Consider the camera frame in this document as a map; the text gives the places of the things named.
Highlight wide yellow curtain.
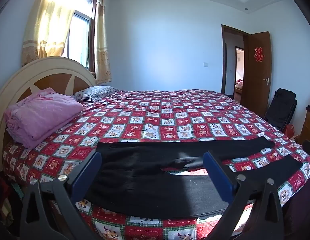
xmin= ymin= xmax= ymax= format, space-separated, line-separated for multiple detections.
xmin=21 ymin=0 xmax=87 ymax=67

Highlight folded pink blanket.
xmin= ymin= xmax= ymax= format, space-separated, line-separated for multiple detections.
xmin=4 ymin=87 xmax=84 ymax=149

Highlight striped pillow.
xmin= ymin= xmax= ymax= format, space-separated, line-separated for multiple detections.
xmin=81 ymin=85 xmax=119 ymax=103

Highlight brown wooden door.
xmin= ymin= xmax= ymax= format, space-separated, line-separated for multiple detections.
xmin=246 ymin=31 xmax=273 ymax=119

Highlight red bag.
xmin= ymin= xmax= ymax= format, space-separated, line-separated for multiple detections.
xmin=283 ymin=124 xmax=295 ymax=138

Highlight cream and wood headboard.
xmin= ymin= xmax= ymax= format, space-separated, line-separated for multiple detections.
xmin=0 ymin=56 xmax=98 ymax=173

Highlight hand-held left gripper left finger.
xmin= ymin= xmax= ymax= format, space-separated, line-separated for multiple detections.
xmin=20 ymin=151 xmax=103 ymax=240

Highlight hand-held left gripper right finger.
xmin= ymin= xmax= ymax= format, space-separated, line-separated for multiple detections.
xmin=203 ymin=151 xmax=285 ymax=240

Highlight black folding chair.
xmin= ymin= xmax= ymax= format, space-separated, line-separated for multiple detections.
xmin=263 ymin=88 xmax=298 ymax=133

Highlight patterned pillow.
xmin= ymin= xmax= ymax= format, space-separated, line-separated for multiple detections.
xmin=71 ymin=89 xmax=89 ymax=102

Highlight black pants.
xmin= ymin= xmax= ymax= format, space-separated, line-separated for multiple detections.
xmin=84 ymin=136 xmax=304 ymax=219

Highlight red checked printed bed sheet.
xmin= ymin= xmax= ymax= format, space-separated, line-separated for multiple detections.
xmin=1 ymin=89 xmax=310 ymax=240

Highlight wooden cabinet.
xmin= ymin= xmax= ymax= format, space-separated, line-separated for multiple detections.
xmin=298 ymin=105 xmax=310 ymax=145

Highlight brown door frame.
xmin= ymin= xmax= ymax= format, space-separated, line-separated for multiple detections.
xmin=221 ymin=24 xmax=250 ymax=103

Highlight narrow yellow curtain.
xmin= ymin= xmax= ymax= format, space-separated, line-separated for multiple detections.
xmin=94 ymin=0 xmax=112 ymax=84

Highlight red paper door decoration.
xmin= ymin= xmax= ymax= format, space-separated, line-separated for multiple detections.
xmin=253 ymin=46 xmax=264 ymax=62

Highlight pile of clothes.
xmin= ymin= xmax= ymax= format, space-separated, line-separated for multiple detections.
xmin=0 ymin=172 xmax=23 ymax=230

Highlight window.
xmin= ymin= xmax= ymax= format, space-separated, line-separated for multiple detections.
xmin=63 ymin=0 xmax=98 ymax=74

